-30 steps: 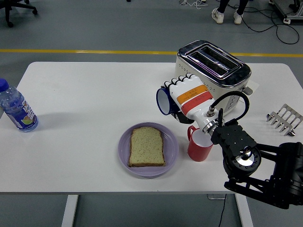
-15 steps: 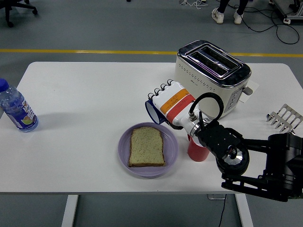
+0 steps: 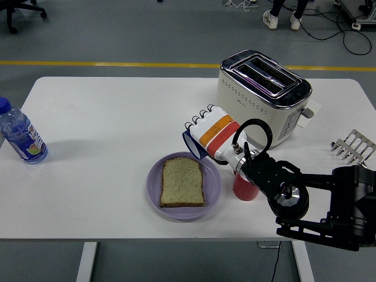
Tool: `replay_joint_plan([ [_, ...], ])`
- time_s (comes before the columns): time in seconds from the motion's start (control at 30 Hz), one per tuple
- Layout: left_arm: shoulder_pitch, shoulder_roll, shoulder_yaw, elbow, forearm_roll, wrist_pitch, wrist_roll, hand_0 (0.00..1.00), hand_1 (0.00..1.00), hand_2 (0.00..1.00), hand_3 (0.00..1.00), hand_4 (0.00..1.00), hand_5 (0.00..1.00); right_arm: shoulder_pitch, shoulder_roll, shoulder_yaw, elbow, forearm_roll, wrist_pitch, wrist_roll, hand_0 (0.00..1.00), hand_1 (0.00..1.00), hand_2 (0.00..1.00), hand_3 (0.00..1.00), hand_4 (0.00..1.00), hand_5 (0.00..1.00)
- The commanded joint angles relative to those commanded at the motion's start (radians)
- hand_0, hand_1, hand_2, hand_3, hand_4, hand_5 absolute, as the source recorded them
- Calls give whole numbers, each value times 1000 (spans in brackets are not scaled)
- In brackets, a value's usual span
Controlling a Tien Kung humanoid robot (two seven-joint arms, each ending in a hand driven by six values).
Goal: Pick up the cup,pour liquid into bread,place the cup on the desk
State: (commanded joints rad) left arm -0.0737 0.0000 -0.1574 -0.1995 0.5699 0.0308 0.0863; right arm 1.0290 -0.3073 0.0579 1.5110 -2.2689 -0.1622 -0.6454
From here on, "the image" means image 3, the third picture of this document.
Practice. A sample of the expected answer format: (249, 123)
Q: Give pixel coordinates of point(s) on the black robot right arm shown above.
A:
(346, 179)

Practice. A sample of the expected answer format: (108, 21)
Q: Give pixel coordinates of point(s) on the person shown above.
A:
(271, 19)

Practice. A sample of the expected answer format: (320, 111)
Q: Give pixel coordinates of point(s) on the slice of toast bread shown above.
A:
(182, 183)

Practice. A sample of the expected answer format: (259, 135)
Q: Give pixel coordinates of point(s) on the clear water bottle blue cap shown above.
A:
(23, 138)

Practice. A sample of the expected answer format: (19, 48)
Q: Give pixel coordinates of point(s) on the white paper card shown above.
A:
(315, 107)

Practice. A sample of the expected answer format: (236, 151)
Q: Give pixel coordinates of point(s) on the purple round plate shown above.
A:
(211, 188)

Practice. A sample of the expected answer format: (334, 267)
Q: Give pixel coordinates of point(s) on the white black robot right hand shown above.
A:
(217, 132)

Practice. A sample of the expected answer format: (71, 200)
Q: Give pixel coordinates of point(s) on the black office chair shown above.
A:
(11, 11)

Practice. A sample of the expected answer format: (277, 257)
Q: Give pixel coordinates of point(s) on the metal equipment cart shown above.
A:
(362, 10)

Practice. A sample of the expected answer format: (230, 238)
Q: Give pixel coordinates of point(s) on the silver metal toast rack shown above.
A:
(357, 147)

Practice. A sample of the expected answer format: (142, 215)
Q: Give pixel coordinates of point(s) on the cream and chrome toaster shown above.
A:
(249, 97)

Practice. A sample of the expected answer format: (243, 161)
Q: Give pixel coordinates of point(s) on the white table leg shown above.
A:
(302, 261)
(86, 261)

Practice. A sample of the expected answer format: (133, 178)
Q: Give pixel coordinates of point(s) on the grey under-table bracket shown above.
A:
(264, 244)

